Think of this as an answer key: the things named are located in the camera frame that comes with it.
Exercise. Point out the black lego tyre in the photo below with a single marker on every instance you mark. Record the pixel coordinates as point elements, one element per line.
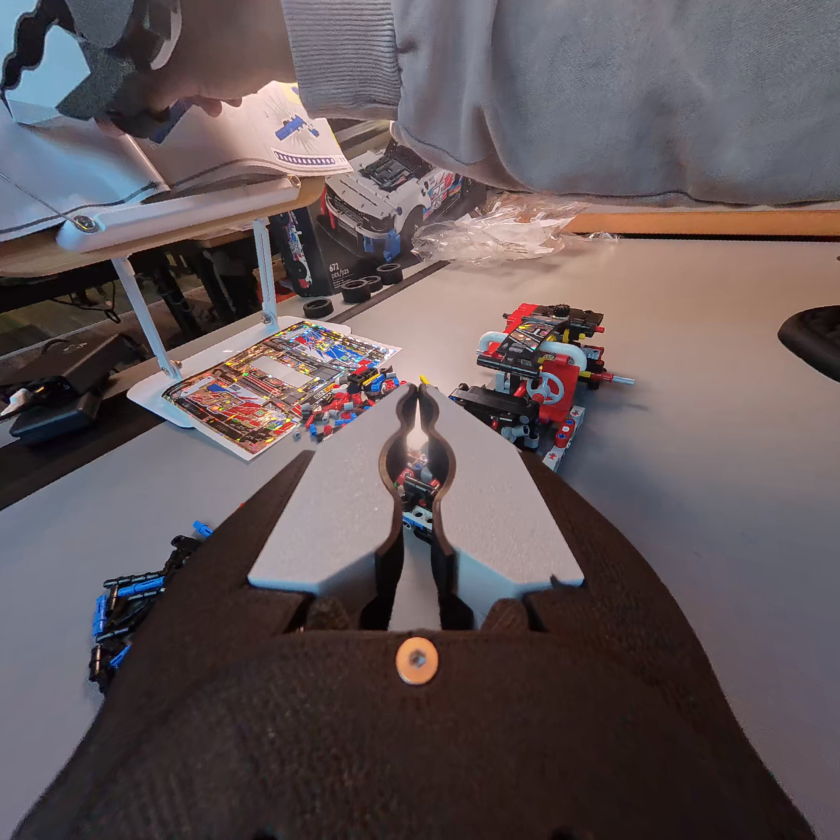
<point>390,272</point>
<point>318,306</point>
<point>356,291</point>
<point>375,283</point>

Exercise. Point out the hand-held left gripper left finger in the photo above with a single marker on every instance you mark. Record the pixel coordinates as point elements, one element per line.
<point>321,525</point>

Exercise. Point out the lego set box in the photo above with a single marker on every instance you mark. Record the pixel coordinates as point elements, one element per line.
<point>394,197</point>

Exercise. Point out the person's right forearm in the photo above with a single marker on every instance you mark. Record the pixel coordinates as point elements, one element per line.
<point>590,98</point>

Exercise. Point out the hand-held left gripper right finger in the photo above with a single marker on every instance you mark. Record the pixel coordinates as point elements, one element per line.
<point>512,525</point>

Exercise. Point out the small black charger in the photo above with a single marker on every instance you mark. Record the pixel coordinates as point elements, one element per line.
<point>52,420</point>

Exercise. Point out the holographic sticker sheet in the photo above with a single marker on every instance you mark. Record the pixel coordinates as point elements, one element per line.
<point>262,387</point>

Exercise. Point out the lego car chassis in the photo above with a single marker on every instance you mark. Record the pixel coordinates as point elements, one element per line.
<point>558,387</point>

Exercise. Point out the pile of black blue pins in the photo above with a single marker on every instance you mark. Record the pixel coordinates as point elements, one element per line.
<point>124,604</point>

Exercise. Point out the lego instruction booklet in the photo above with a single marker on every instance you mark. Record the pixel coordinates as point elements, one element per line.
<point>229,144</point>

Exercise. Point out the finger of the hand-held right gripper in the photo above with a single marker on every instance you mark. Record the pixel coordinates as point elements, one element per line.
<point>46,79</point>

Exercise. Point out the crumpled clear plastic bags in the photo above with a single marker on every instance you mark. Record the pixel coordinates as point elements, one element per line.
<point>499,229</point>

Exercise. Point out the person's right hand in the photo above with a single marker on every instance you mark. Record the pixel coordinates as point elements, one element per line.
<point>229,52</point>

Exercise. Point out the large black power adapter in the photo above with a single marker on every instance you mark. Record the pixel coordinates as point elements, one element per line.
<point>85,361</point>

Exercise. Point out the pile of mixed lego pieces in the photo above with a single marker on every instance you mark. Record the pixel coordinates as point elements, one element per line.
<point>341,407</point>

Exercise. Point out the black chair armrest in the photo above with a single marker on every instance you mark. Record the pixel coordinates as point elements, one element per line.
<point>814,341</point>

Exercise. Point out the white desk stand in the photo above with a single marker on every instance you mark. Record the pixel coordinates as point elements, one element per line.
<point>184,210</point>

